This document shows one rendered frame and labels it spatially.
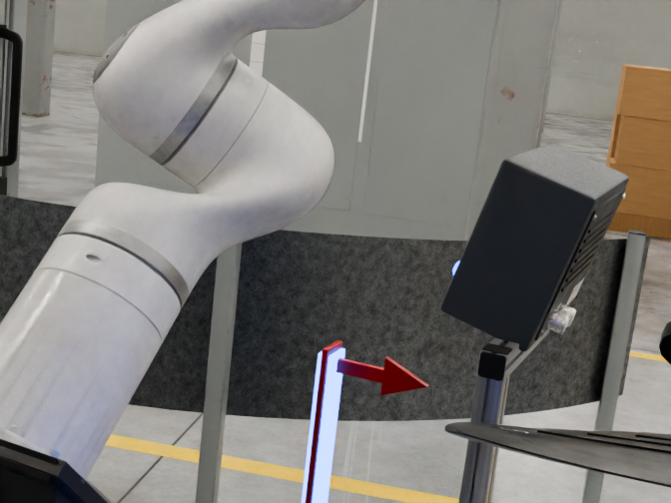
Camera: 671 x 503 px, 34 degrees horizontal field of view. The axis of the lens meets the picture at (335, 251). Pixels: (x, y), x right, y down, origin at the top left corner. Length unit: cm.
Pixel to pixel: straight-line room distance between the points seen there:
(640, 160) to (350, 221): 274
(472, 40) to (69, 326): 569
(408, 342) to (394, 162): 425
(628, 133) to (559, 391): 603
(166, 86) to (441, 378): 155
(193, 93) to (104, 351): 24
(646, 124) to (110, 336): 780
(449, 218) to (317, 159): 557
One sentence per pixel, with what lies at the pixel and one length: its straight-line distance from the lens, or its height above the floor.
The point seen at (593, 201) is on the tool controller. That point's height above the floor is 122.
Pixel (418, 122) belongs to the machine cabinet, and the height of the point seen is 81.
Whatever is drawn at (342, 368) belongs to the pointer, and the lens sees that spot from 68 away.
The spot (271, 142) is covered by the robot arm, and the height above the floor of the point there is 127.
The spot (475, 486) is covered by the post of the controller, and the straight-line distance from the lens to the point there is 126.
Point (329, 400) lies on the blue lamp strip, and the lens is 68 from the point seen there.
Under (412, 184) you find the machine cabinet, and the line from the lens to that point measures 656.
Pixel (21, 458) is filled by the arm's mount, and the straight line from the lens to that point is 78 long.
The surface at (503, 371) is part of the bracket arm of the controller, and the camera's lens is 120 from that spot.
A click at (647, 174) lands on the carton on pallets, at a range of 861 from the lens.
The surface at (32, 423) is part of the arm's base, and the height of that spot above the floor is 107.
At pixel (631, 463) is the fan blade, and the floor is 118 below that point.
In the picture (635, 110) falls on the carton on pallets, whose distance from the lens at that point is 854.
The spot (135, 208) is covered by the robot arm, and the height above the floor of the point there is 122.
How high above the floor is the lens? 139
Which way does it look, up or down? 12 degrees down
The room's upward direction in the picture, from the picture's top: 6 degrees clockwise
